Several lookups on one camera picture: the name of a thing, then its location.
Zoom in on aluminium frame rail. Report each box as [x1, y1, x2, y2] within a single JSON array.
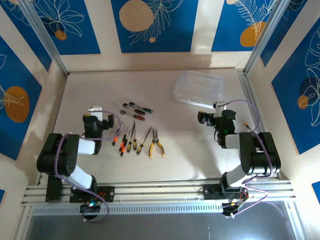
[[21, 177, 297, 208]]

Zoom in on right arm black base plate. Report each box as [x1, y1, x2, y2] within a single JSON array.
[[203, 183, 249, 201]]

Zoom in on aluminium frame post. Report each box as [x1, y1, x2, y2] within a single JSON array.
[[18, 0, 70, 76], [243, 0, 288, 76]]

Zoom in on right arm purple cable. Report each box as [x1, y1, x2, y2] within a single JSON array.
[[216, 99, 275, 219]]

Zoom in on perforated metal cable tray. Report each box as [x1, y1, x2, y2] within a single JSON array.
[[29, 202, 224, 217]]

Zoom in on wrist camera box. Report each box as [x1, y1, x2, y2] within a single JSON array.
[[88, 105, 104, 120], [213, 100, 226, 117]]

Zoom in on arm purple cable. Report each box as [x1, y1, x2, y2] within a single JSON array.
[[54, 111, 123, 224], [216, 99, 275, 219]]

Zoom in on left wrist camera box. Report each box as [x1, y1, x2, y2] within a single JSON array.
[[88, 105, 104, 120]]

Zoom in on yellow handle long-nose pliers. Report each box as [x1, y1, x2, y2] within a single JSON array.
[[148, 127, 166, 159]]

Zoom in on clear plastic tool box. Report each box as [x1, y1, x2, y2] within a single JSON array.
[[172, 69, 225, 110]]

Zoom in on aluminium side rail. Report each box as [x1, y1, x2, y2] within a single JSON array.
[[236, 68, 267, 135]]

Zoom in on black metal bracket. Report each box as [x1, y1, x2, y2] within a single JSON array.
[[45, 172, 63, 202]]

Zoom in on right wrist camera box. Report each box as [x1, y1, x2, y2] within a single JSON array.
[[213, 100, 226, 117]]

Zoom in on short yellow black file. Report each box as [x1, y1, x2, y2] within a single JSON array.
[[126, 127, 134, 154]]

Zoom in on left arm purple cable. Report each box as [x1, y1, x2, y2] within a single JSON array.
[[54, 111, 123, 224]]

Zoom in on green handle ratchet wrench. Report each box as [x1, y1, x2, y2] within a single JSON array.
[[122, 101, 154, 114]]

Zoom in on red handle ratchet wrench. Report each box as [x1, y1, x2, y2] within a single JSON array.
[[119, 109, 146, 122]]

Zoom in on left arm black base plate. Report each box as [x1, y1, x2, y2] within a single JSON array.
[[69, 186, 116, 204]]

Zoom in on long yellow black file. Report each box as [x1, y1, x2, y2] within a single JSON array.
[[135, 126, 153, 154], [132, 120, 138, 151]]

